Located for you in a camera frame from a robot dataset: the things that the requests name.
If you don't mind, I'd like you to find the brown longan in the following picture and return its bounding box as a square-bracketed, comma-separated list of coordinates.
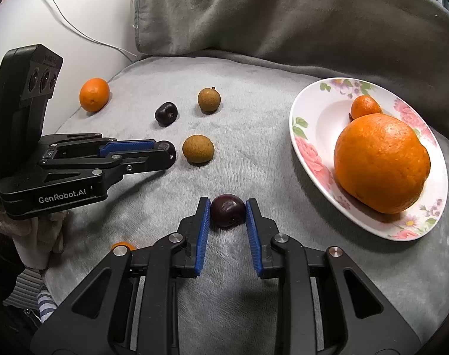
[182, 135, 215, 164]
[197, 87, 221, 113]

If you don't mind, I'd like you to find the floral white plate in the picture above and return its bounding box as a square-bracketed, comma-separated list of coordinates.
[289, 77, 448, 241]

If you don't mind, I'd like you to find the medium orange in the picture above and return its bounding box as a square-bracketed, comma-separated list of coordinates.
[79, 78, 110, 113]

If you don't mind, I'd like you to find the white cable on wall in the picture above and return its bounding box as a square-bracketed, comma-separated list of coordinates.
[38, 0, 159, 62]

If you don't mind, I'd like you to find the small mandarin with stem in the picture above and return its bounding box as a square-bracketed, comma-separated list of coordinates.
[350, 95, 382, 120]

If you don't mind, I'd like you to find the dark plum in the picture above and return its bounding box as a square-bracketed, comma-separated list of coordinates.
[155, 102, 178, 127]
[156, 140, 176, 159]
[210, 194, 246, 230]

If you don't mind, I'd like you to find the large orange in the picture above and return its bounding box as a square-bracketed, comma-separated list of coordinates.
[334, 114, 425, 214]

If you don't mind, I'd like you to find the left white gloved hand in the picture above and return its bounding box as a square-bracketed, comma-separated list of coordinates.
[0, 205, 68, 270]

